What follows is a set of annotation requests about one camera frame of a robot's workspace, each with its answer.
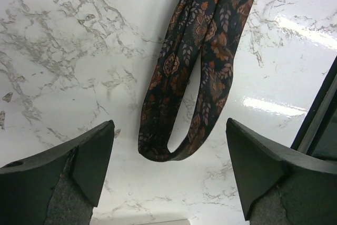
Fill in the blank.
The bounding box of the dark paisley tie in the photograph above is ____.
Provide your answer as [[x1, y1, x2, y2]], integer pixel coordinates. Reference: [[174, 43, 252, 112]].
[[137, 0, 254, 162]]

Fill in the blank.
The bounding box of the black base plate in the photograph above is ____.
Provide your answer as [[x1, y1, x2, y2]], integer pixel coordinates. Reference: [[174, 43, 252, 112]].
[[291, 60, 336, 155]]

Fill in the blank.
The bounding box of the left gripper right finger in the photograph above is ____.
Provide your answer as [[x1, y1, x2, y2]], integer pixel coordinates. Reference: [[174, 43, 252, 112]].
[[226, 118, 336, 224]]

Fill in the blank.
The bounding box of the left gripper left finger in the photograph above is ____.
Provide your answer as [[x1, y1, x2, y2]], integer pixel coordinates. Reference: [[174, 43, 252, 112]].
[[1, 120, 115, 224]]

